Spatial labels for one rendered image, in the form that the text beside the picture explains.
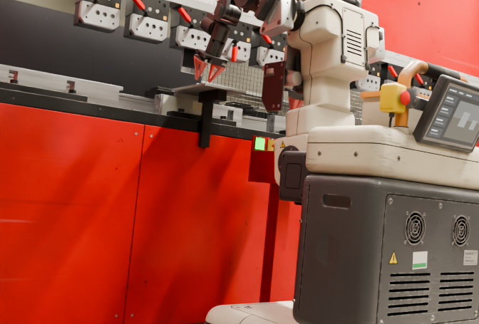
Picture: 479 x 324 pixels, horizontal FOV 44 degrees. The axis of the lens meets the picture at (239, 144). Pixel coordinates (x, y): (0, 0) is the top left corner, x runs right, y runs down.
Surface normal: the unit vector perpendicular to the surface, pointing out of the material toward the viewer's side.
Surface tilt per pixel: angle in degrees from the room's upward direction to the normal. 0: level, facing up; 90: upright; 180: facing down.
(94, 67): 90
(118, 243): 90
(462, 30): 90
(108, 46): 90
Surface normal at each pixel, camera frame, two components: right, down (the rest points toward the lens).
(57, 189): 0.55, -0.01
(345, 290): -0.77, -0.12
